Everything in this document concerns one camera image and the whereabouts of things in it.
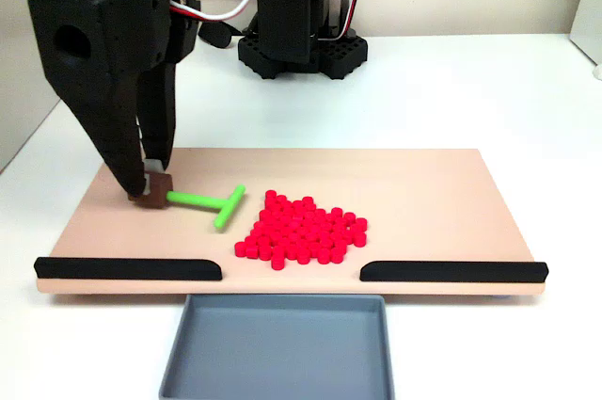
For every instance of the green T pusher brown block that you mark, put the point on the green T pusher brown block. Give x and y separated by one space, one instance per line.
193 199

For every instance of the red cylindrical granule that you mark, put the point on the red cylindrical granule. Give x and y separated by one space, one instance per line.
359 239
297 206
348 236
264 216
258 232
240 248
271 196
336 255
360 223
323 256
277 261
336 212
303 256
264 252
321 214
307 202
281 200
287 207
251 249
348 218

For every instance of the black table clamp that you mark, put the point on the black table clamp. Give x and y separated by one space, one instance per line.
216 34

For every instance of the beige flat board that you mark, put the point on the beige flat board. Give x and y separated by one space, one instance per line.
400 183

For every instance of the grey plastic tray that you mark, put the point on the grey plastic tray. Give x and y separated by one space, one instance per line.
282 353

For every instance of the white round knob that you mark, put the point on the white round knob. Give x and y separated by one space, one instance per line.
597 72

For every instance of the black foam rail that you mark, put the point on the black foam rail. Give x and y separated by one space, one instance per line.
451 272
122 269

